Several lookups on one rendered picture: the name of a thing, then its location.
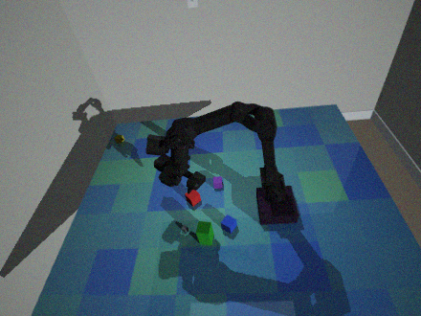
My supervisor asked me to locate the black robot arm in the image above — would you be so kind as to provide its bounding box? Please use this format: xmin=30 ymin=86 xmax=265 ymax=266
xmin=145 ymin=102 xmax=287 ymax=205

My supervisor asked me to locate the small purple cube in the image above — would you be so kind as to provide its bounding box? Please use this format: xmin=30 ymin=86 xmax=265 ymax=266
xmin=213 ymin=176 xmax=223 ymax=189

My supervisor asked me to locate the red block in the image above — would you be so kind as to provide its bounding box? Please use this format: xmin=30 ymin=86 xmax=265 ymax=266
xmin=185 ymin=190 xmax=201 ymax=207

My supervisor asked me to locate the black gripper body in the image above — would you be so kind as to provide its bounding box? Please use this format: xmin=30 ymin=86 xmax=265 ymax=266
xmin=154 ymin=155 xmax=206 ymax=191

